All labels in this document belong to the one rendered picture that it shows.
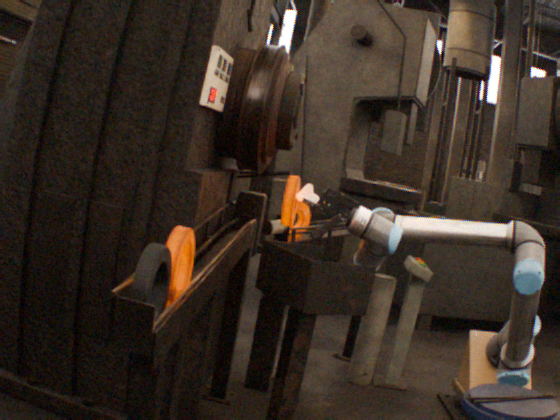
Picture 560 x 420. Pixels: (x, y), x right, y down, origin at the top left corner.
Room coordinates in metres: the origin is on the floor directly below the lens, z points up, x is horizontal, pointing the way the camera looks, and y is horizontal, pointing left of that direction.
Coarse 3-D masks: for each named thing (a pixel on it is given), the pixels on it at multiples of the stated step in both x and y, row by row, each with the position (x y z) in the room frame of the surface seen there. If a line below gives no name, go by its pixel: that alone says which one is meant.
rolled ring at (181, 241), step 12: (180, 228) 1.42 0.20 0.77; (168, 240) 1.38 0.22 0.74; (180, 240) 1.38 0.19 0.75; (192, 240) 1.48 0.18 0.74; (180, 252) 1.37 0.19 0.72; (192, 252) 1.50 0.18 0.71; (180, 264) 1.50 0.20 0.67; (192, 264) 1.52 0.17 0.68; (180, 276) 1.49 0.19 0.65; (180, 288) 1.47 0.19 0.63; (168, 300) 1.37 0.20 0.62
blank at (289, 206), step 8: (296, 176) 2.12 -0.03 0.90; (288, 184) 2.07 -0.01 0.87; (296, 184) 2.07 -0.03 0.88; (288, 192) 2.05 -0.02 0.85; (296, 192) 2.08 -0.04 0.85; (288, 200) 2.05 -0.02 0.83; (296, 200) 2.16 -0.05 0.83; (288, 208) 2.05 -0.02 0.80; (296, 208) 2.18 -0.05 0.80; (288, 216) 2.06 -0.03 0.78; (288, 224) 2.09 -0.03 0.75
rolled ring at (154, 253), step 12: (144, 252) 1.21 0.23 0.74; (156, 252) 1.21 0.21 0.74; (168, 252) 1.28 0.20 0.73; (144, 264) 1.18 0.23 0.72; (156, 264) 1.20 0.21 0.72; (168, 264) 1.30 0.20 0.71; (144, 276) 1.17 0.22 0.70; (156, 276) 1.31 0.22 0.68; (168, 276) 1.31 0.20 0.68; (132, 288) 1.16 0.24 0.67; (144, 288) 1.16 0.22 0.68; (156, 288) 1.31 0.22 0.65; (168, 288) 1.33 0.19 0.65; (144, 300) 1.16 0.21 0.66; (156, 300) 1.31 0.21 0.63; (156, 312) 1.29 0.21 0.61
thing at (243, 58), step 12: (240, 48) 2.28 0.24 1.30; (240, 60) 2.20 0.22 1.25; (252, 60) 2.15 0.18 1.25; (240, 72) 2.16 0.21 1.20; (228, 84) 2.15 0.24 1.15; (240, 84) 2.15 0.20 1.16; (228, 96) 2.14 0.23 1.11; (240, 96) 2.14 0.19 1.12; (228, 108) 2.15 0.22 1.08; (240, 108) 2.12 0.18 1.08; (216, 120) 2.16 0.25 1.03; (228, 120) 2.16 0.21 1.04; (240, 120) 2.12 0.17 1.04; (216, 132) 2.19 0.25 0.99; (228, 132) 2.18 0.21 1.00; (240, 132) 2.14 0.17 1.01; (216, 144) 2.23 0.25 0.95; (228, 144) 2.22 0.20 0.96; (228, 156) 2.29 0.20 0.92; (240, 168) 2.28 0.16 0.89
